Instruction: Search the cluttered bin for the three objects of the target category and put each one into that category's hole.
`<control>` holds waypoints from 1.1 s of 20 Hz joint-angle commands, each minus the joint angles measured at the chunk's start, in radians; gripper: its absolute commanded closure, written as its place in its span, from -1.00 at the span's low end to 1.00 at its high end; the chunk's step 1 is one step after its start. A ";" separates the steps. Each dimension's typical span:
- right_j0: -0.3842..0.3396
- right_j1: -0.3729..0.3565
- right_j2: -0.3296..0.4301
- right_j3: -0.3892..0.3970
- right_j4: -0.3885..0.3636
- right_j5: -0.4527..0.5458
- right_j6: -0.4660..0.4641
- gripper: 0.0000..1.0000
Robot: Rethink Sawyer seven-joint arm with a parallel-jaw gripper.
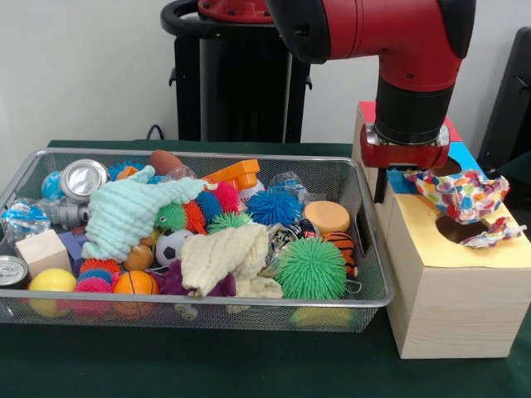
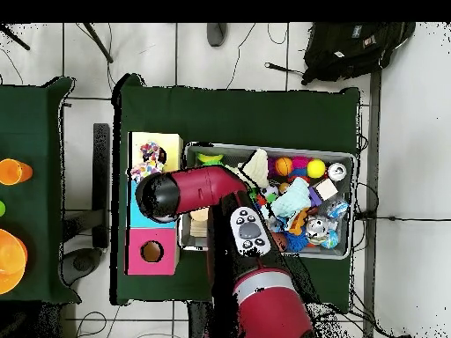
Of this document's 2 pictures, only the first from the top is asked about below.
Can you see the dark green tablecloth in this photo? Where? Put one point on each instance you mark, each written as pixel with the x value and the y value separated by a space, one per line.
pixel 207 365

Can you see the green spiky ball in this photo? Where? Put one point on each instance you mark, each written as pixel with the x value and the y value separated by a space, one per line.
pixel 311 267

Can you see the polka-dot cloth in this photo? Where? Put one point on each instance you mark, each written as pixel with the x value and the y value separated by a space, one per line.
pixel 460 195

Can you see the silver drink can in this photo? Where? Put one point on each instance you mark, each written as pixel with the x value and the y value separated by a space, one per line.
pixel 83 178

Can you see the tan round wooden block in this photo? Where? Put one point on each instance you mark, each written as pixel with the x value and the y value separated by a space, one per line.
pixel 326 217

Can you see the blue spiky ball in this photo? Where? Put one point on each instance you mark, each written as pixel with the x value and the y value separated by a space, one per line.
pixel 274 207

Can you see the clear mesh bin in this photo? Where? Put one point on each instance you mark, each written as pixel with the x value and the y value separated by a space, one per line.
pixel 369 274

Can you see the wooden box with three holes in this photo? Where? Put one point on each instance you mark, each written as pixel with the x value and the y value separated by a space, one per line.
pixel 456 315

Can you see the white patterned cloth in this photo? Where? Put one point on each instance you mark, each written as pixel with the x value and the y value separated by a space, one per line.
pixel 496 235

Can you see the orange plastic toy brick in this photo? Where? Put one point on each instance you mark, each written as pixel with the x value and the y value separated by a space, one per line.
pixel 235 172

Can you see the small soccer ball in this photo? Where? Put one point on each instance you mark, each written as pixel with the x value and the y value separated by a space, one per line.
pixel 171 247

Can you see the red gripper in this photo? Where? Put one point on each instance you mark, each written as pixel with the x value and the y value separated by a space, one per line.
pixel 402 156

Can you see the mint green cloth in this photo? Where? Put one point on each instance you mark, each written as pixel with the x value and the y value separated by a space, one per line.
pixel 129 217

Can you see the black upright panel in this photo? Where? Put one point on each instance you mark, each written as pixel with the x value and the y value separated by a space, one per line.
pixel 510 108

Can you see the pink spiky ball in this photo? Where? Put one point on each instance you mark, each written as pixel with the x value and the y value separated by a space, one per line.
pixel 93 283

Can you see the cream yellow cloth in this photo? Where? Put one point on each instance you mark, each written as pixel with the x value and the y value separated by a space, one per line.
pixel 217 259

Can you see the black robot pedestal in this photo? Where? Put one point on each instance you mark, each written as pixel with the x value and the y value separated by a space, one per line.
pixel 241 91

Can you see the small orange basketball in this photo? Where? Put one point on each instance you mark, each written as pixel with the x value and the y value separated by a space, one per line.
pixel 135 283

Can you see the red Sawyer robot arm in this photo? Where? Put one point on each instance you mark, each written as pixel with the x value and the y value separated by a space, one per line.
pixel 406 50

